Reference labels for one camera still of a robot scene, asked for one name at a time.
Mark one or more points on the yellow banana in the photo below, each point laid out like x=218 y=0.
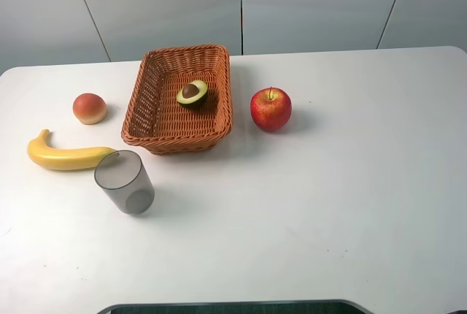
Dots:
x=50 y=158

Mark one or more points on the grey translucent plastic cup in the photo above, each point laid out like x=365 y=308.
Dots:
x=123 y=178

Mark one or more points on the brown wicker basket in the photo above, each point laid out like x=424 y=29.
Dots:
x=156 y=122

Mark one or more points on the round bread bun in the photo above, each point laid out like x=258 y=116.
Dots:
x=89 y=108

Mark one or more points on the red apple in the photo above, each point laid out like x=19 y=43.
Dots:
x=270 y=109

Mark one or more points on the halved avocado with pit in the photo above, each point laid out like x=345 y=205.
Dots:
x=193 y=94

